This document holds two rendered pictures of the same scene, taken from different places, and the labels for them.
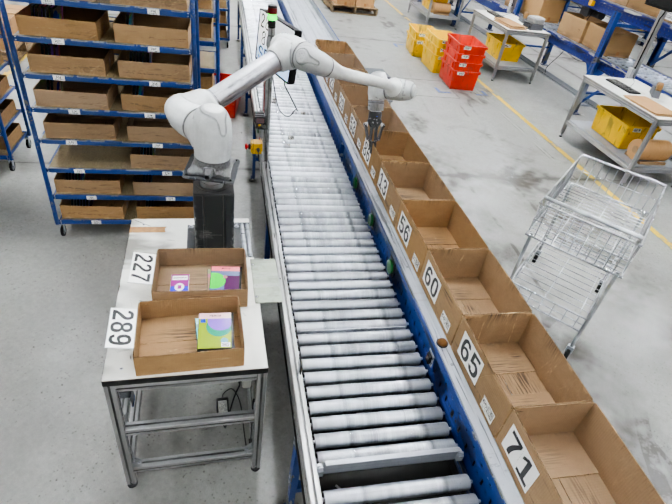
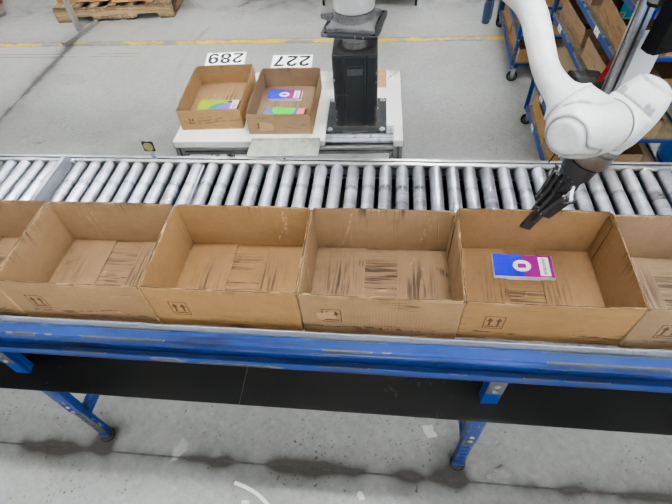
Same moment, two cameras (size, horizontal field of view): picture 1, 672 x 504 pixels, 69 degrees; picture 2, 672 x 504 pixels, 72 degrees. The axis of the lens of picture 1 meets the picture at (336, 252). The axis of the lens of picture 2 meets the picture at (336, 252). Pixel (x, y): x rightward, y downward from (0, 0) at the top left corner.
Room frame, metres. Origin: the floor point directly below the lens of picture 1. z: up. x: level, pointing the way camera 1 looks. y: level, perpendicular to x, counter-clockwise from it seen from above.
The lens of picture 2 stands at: (2.53, -1.07, 1.93)
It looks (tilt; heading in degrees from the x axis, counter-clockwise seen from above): 50 degrees down; 116
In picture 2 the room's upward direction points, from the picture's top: 5 degrees counter-clockwise
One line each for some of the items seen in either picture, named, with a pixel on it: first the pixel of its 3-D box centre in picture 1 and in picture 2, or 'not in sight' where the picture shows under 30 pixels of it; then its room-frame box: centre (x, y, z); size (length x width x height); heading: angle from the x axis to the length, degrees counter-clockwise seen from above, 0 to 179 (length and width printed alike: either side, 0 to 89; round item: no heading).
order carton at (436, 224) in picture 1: (438, 237); (236, 265); (1.94, -0.47, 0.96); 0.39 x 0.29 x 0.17; 17
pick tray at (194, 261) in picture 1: (201, 277); (286, 99); (1.57, 0.55, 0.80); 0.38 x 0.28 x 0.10; 107
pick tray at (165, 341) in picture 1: (190, 333); (218, 95); (1.25, 0.49, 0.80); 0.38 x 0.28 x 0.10; 110
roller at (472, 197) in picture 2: (315, 197); (474, 214); (2.50, 0.18, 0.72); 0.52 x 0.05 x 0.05; 107
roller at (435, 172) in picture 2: (318, 209); (438, 214); (2.37, 0.14, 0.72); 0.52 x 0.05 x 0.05; 107
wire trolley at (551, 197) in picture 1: (576, 250); not in sight; (2.74, -1.56, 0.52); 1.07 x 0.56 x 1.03; 149
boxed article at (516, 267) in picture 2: not in sight; (522, 267); (2.66, -0.17, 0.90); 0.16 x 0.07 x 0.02; 16
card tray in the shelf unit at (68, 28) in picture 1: (65, 21); not in sight; (2.84, 1.73, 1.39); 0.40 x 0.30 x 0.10; 104
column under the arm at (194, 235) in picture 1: (214, 213); (356, 82); (1.89, 0.60, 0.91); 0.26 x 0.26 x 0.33; 18
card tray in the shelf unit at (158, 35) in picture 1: (154, 29); not in sight; (2.98, 1.28, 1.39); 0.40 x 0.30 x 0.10; 105
